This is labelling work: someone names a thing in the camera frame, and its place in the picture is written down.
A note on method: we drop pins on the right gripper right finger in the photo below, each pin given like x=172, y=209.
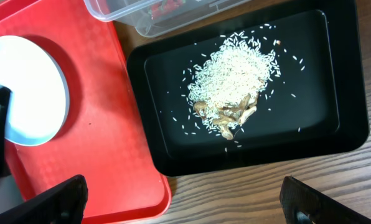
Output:
x=304, y=204

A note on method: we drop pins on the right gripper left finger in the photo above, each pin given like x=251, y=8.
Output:
x=65, y=203

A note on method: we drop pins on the white round plate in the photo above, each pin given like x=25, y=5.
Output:
x=40, y=101

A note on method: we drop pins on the food scraps and rice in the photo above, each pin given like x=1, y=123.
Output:
x=226, y=77

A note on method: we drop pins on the red snack wrapper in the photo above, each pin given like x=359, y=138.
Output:
x=164, y=7

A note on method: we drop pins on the red plastic tray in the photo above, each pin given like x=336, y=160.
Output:
x=103, y=138

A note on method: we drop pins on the black plastic tray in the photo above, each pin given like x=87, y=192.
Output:
x=316, y=106

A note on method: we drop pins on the clear plastic bin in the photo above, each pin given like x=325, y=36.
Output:
x=135, y=13

